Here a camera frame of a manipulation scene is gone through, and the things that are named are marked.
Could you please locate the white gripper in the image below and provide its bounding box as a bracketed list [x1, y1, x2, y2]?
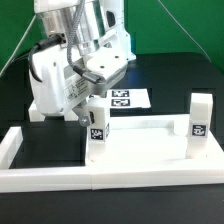
[29, 28, 129, 128]

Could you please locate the white desk top panel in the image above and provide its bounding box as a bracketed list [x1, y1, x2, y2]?
[84, 114, 224, 167]

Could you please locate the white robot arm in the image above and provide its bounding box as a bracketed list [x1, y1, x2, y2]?
[28, 0, 135, 126]

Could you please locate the fiducial marker sheet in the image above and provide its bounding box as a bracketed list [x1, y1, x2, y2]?
[107, 89, 151, 109]

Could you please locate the grey braided camera cable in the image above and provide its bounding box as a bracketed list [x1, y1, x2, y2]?
[66, 0, 104, 84]

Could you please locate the white L-shaped fence frame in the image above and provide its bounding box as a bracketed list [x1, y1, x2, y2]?
[0, 127, 224, 193]

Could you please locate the white cable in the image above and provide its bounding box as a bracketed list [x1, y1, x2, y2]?
[0, 14, 38, 76]

